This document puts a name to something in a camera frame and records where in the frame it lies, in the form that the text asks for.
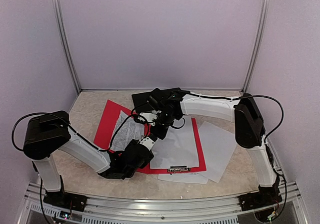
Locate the white sheet top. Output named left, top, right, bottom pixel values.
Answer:
left=150, top=116, right=199, bottom=170

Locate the right aluminium frame post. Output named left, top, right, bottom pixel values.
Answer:
left=241, top=0, right=270, bottom=93

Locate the printed text sheet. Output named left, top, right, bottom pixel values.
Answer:
left=110, top=111, right=145, bottom=151
left=158, top=173, right=208, bottom=184

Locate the blank white sheet lower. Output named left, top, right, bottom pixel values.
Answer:
left=198, top=121, right=237, bottom=183

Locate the red folder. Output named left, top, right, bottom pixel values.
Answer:
left=94, top=100, right=207, bottom=175

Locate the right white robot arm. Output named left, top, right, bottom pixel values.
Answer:
left=146, top=88, right=280, bottom=206

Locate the aluminium frame post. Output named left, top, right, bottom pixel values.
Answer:
left=52, top=0, right=82, bottom=95
left=241, top=0, right=270, bottom=93

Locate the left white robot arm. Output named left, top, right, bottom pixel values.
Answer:
left=23, top=111, right=157, bottom=207

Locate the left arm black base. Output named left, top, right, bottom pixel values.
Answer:
left=43, top=176, right=88, bottom=212

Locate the aluminium front rail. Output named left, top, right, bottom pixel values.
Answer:
left=23, top=181, right=307, bottom=224

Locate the black folder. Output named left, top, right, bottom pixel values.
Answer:
left=131, top=87, right=181, bottom=113

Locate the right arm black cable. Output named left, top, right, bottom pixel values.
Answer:
left=131, top=91, right=288, bottom=211

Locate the white sheet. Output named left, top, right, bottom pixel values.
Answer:
left=150, top=116, right=199, bottom=170
left=198, top=121, right=237, bottom=183

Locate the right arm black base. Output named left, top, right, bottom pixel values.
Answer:
left=238, top=176, right=283, bottom=211

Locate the left aluminium frame post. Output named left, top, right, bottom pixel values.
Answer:
left=52, top=0, right=82, bottom=95

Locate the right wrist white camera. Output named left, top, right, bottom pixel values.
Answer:
left=134, top=112, right=158, bottom=124

